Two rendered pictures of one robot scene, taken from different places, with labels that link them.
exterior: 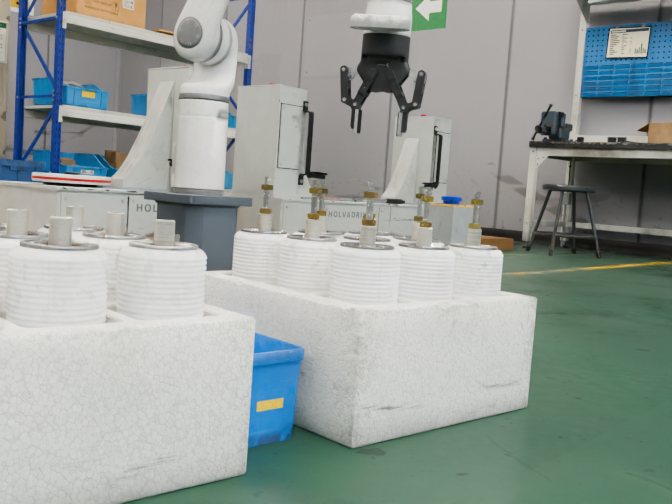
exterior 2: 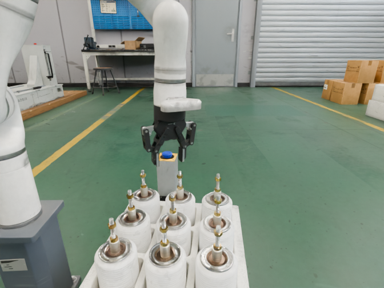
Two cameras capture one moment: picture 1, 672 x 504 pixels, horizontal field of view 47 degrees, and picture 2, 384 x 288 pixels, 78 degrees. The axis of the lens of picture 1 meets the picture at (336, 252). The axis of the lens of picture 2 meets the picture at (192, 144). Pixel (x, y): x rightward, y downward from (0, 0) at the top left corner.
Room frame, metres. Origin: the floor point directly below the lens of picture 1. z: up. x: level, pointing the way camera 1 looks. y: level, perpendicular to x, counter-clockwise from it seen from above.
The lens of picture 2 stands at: (0.81, 0.27, 0.68)
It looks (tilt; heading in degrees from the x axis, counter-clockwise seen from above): 21 degrees down; 318
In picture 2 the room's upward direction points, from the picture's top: straight up
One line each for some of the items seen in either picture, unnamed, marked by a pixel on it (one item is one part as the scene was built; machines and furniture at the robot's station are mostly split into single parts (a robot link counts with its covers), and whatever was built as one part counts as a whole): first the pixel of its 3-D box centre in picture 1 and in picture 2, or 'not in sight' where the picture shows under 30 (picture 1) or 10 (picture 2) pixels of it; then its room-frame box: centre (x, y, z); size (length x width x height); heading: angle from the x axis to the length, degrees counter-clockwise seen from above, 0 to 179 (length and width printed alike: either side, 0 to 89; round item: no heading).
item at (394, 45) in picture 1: (384, 62); (169, 120); (1.26, -0.06, 0.53); 0.08 x 0.08 x 0.09
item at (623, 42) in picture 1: (628, 41); (108, 6); (5.82, -2.02, 1.54); 0.32 x 0.02 x 0.25; 49
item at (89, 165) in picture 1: (69, 165); not in sight; (5.99, 2.07, 0.36); 0.50 x 0.38 x 0.21; 50
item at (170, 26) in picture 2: not in sight; (170, 44); (1.24, -0.05, 0.70); 0.09 x 0.07 x 0.15; 142
